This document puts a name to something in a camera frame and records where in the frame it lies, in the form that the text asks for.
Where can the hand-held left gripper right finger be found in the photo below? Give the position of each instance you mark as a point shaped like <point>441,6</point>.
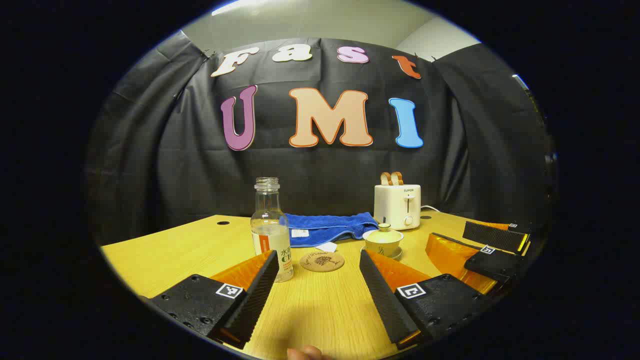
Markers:
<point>385,305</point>

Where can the black backdrop cloth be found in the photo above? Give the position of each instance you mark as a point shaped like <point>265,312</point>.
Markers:
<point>300,175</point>

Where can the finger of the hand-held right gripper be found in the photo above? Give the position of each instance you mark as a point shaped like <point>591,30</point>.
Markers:
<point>492,235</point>
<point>492,262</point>

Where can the round cork coaster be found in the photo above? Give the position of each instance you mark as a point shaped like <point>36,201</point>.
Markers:
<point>322,261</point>

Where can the small white paper piece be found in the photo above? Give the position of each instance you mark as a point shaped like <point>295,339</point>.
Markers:
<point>327,247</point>

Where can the blue towel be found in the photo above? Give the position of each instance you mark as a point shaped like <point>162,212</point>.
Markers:
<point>330,225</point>

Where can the white toaster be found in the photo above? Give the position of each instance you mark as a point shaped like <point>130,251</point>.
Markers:
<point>395,205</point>

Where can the teacup saucer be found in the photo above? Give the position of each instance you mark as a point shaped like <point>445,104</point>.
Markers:
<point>396,256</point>

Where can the yellow teacup lid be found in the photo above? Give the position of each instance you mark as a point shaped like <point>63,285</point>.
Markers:
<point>384,235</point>

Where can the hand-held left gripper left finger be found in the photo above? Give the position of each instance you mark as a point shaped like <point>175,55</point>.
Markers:
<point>255,300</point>

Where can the clear water bottle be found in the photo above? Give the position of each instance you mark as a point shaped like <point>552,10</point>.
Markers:
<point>270,220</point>

